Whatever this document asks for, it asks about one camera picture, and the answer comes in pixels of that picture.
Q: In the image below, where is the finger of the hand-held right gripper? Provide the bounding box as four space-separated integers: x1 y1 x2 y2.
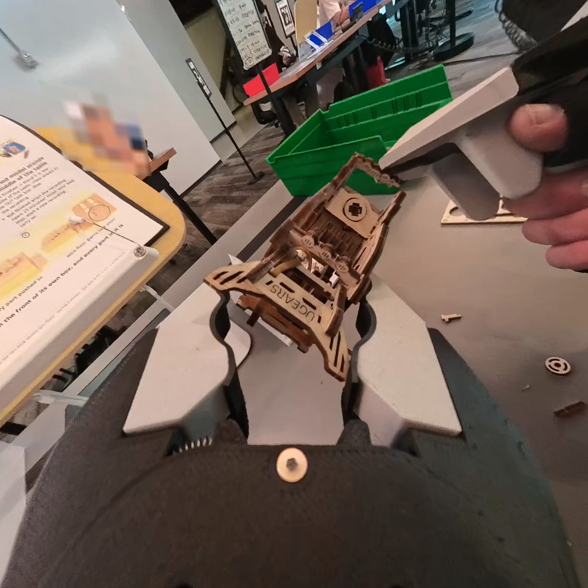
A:
378 67 546 221

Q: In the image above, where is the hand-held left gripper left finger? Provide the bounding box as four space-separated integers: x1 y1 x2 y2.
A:
122 284 252 438

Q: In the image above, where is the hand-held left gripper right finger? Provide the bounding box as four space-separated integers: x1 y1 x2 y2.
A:
341 280 463 449

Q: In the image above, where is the thin wooden parts sheet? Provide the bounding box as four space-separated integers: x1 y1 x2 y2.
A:
440 201 530 227

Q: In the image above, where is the wooden model vehicle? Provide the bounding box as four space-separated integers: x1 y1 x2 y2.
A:
203 175 408 383

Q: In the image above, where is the person's right hand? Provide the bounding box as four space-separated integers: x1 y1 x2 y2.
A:
502 104 588 273

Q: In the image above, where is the black pole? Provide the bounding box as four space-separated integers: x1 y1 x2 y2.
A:
432 0 475 61

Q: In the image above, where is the red office chair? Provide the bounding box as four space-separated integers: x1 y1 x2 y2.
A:
364 56 390 89

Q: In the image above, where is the long wooden workbench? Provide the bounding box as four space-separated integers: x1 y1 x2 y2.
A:
243 0 397 135

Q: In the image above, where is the green box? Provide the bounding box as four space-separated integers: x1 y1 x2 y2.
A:
265 63 454 197

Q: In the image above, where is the small wooden side table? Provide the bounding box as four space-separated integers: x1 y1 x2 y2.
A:
146 147 217 245

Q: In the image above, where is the large instruction manual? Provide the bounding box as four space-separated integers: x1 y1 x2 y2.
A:
0 115 171 392

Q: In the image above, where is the red plastic bin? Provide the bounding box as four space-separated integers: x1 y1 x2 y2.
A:
242 63 281 98

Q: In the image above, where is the framed black white poster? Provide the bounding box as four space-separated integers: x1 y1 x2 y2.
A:
274 0 296 38

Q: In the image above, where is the handwritten whiteboard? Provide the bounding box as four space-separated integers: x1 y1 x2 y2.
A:
215 0 273 70

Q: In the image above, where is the coiled black cable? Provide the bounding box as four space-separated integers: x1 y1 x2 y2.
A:
495 0 539 52

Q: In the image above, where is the black stanchion sign post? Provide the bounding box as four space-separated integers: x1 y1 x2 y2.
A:
185 58 266 185

